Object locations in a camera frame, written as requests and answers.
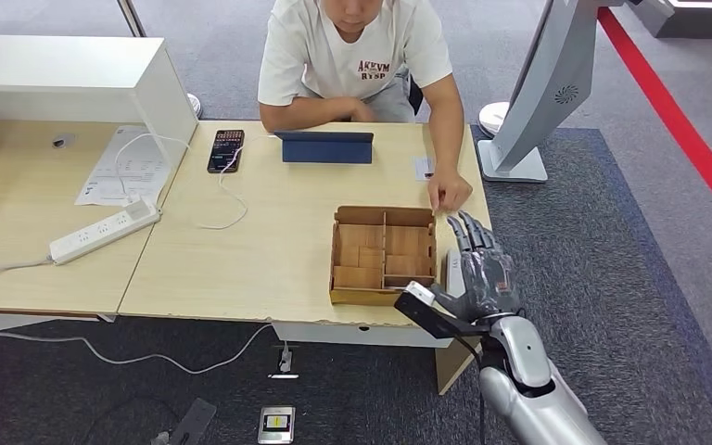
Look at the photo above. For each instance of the person's left hand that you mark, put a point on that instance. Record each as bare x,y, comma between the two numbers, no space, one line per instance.
450,190

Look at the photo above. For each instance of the person's right hand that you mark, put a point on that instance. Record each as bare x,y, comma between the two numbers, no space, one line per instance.
362,112

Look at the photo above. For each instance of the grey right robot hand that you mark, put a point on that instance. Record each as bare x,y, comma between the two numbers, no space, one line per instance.
490,282

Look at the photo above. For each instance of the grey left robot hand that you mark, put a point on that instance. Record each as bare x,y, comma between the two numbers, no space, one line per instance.
159,439

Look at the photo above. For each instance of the white ID card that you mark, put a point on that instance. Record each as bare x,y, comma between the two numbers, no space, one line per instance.
422,169

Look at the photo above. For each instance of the wooden compartment box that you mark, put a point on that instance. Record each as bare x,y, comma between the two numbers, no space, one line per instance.
362,245

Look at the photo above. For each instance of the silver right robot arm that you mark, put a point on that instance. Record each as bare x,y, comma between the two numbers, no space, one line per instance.
534,393

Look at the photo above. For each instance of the person's left forearm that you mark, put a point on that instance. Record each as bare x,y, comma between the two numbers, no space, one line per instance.
445,129

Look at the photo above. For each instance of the person's right forearm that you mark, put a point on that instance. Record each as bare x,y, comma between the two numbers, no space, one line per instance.
301,113

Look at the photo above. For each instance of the clear plastic right hand cover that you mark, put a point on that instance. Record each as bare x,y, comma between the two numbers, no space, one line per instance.
491,279

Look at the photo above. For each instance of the grey card reader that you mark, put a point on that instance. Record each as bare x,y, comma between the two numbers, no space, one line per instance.
452,276

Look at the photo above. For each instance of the person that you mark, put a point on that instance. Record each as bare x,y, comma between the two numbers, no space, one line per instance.
344,49

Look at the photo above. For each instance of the tablet in blue case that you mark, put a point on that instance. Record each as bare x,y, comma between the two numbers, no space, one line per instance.
325,150

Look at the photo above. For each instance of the black chair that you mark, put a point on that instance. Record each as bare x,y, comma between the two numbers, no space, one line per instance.
416,95

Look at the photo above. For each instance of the large white round base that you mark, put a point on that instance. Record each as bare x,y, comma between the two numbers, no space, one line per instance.
491,118

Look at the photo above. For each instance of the light wood desk leg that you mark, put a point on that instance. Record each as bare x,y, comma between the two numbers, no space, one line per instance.
451,368

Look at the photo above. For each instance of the silver floor socket plate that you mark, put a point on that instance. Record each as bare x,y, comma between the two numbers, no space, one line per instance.
276,424

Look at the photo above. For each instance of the dark grey floor rug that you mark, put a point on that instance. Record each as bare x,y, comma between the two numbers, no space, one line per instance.
608,276

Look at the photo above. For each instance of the black smartphone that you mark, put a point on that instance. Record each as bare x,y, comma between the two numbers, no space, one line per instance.
226,150

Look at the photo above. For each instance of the open floor socket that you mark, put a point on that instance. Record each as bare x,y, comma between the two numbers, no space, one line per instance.
284,362

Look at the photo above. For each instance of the grey kiosk stand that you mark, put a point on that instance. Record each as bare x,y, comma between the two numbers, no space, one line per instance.
546,80

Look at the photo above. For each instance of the white desk front panel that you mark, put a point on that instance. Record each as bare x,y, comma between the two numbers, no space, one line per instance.
350,335

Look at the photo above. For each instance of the small white round base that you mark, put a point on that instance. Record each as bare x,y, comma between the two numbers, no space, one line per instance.
194,105

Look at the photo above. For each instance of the white desk underframe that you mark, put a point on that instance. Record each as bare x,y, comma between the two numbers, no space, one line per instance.
0,322

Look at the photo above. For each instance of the white power strip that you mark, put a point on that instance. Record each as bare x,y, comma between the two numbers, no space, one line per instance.
104,231

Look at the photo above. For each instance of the white charger plug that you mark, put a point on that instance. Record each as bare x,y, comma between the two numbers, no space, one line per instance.
140,209

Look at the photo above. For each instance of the metal pole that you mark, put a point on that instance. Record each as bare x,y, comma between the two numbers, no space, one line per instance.
132,18

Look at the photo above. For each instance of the printed paper sheet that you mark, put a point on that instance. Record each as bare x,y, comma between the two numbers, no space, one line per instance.
101,181

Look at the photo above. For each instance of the grey display platform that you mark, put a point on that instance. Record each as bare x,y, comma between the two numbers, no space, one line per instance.
700,24

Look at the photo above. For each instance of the white desk cabinet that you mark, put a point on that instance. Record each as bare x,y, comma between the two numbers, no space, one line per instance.
55,67

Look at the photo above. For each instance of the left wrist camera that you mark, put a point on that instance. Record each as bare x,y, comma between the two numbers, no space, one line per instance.
193,424

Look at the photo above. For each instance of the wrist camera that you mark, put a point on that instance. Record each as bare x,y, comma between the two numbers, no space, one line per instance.
193,424
429,316

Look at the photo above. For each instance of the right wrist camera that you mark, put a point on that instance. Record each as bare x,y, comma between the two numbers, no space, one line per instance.
429,316

